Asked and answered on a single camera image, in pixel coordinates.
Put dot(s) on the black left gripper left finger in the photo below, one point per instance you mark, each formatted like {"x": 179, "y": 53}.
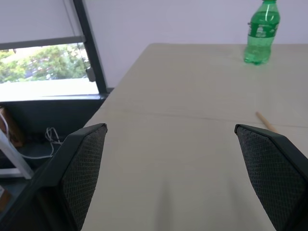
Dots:
{"x": 79, "y": 173}

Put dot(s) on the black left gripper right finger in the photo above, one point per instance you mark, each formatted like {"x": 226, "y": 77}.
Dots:
{"x": 272, "y": 173}

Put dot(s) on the wooden chopstick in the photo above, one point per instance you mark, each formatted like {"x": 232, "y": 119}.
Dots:
{"x": 265, "y": 122}

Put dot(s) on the brown cardboard box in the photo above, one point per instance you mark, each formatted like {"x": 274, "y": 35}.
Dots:
{"x": 12, "y": 131}

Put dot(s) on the green plastic soda bottle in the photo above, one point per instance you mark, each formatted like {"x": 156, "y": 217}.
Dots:
{"x": 261, "y": 33}

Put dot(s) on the white roller window blind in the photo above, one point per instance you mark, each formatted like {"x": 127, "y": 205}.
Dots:
{"x": 36, "y": 20}

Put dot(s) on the white metal frame leg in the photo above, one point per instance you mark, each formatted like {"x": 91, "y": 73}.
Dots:
{"x": 13, "y": 156}

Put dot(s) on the dark window frame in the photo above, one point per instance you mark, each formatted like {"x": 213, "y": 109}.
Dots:
{"x": 90, "y": 48}

